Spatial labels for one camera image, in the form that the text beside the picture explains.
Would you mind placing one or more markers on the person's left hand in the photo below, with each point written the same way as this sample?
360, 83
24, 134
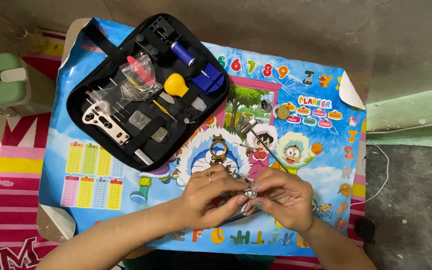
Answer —
204, 202

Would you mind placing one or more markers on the person's right hand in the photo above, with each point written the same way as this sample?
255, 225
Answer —
287, 202

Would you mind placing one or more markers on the small silver watch part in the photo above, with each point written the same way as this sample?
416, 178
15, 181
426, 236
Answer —
249, 193

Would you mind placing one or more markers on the colourful cartoon poster mat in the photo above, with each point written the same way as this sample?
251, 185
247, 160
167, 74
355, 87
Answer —
313, 180

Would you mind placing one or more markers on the gold watch band links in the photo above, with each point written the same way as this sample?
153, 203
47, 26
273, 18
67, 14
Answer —
233, 170

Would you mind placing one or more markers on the gold watch case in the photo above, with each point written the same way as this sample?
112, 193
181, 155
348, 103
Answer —
218, 148

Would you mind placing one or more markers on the person's dark clothing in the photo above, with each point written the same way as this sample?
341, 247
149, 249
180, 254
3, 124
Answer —
201, 261

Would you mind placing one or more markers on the small metal hammer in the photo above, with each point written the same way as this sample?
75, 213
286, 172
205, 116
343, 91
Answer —
261, 140

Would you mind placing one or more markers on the thin metal pin tool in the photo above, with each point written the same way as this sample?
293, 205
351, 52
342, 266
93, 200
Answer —
245, 146

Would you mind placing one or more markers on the black zip tool case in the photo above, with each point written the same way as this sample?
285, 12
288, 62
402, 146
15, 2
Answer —
186, 123

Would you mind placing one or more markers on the small black round object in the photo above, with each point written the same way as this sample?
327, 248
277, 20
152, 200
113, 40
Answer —
364, 229

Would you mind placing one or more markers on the small clear plastic bag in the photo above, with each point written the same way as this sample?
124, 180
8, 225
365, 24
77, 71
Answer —
199, 104
159, 134
140, 120

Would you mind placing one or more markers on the round silver watch back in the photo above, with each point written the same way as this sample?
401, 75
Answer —
266, 105

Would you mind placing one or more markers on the thin yellow screwdriver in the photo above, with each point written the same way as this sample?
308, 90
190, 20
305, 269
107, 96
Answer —
164, 109

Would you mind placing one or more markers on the silver case opener wrench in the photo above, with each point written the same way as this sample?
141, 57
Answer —
105, 123

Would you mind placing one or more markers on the row of metal pin punches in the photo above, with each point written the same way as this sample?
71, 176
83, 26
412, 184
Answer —
113, 107

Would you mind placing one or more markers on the clear bag of pins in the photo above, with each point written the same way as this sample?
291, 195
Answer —
131, 86

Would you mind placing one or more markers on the red tool in bag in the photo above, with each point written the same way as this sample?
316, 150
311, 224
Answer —
140, 69

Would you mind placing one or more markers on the black plastic watch holder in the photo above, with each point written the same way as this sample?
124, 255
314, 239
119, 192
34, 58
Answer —
162, 28

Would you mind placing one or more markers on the red striped floor mat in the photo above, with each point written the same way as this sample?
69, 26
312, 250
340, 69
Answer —
13, 195

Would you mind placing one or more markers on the green plastic stool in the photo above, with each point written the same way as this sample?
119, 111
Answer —
0, 80

